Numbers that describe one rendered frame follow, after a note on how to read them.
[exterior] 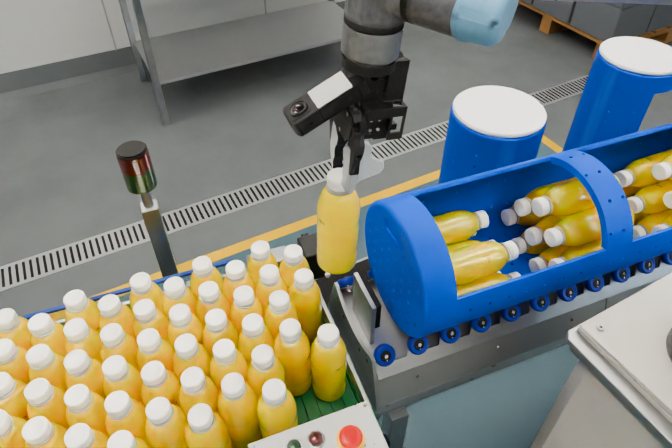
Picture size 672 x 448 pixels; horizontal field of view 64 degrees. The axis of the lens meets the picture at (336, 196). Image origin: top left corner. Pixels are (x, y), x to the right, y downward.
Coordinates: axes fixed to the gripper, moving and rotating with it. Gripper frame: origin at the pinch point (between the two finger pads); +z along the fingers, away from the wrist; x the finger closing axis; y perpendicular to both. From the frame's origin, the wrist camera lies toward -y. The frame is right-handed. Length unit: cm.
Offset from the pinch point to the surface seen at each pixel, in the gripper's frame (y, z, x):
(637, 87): 132, 32, 59
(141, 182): -29, 24, 36
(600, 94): 128, 40, 68
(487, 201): 47, 30, 18
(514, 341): 44, 49, -8
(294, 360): -7.4, 37.5, -5.9
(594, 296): 65, 43, -6
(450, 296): 20.4, 24.3, -9.0
